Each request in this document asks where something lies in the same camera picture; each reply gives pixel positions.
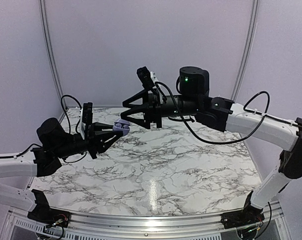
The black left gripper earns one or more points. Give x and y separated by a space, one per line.
94 143

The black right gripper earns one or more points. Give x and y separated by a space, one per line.
153 100

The lavender round charging case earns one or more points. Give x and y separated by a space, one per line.
122 126

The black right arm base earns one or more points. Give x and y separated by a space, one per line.
246 216

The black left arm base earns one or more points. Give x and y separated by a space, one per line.
44 213

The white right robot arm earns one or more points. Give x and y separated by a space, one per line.
251 123

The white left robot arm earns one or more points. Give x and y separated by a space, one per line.
14 166

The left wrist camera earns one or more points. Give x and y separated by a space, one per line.
86 116

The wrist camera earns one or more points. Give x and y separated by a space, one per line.
86 116
145 77

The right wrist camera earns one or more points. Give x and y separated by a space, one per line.
145 77

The aluminium front frame rail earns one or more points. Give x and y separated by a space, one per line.
93 226

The right aluminium corner post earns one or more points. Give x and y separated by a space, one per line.
247 49

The aluminium corner post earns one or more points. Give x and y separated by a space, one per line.
247 49
49 47

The left aluminium corner post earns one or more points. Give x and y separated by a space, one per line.
49 47

